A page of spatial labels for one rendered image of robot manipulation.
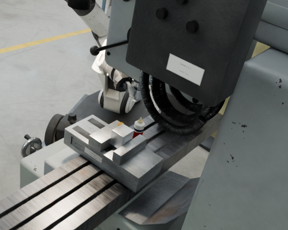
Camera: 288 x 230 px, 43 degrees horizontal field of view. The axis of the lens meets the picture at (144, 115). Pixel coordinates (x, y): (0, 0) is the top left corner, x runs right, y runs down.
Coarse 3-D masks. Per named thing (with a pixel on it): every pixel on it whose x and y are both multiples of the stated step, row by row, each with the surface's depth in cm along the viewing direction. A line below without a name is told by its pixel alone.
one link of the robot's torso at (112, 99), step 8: (104, 80) 196; (104, 88) 200; (112, 88) 208; (104, 96) 207; (112, 96) 206; (120, 96) 202; (128, 96) 213; (104, 104) 212; (112, 104) 210; (120, 104) 209; (120, 112) 214
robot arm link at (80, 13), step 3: (66, 0) 136; (93, 6) 142; (75, 9) 140; (90, 9) 141; (75, 12) 144; (78, 12) 142; (81, 12) 141; (84, 12) 141; (87, 12) 142; (78, 15) 144; (81, 15) 143; (84, 15) 143
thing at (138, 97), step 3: (132, 84) 118; (135, 84) 117; (135, 87) 117; (138, 87) 117; (138, 90) 118; (138, 93) 118; (129, 96) 121; (132, 96) 119; (138, 96) 119; (141, 96) 120; (135, 99) 120; (138, 99) 120
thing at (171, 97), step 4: (168, 96) 152; (172, 96) 151; (172, 100) 152; (176, 100) 151; (172, 104) 153; (176, 104) 152; (180, 104) 150; (176, 108) 152; (180, 108) 151; (184, 108) 150; (160, 112) 158; (184, 112) 151; (188, 112) 151; (192, 112) 156; (164, 116) 158; (168, 120) 157; (172, 120) 156; (176, 124) 155; (180, 124) 154; (184, 124) 154; (188, 124) 159
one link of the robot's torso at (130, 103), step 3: (102, 90) 214; (99, 96) 213; (99, 99) 214; (129, 99) 212; (99, 102) 215; (129, 102) 212; (132, 102) 216; (126, 105) 211; (129, 105) 212; (132, 105) 219; (126, 108) 212; (129, 108) 214; (126, 111) 214
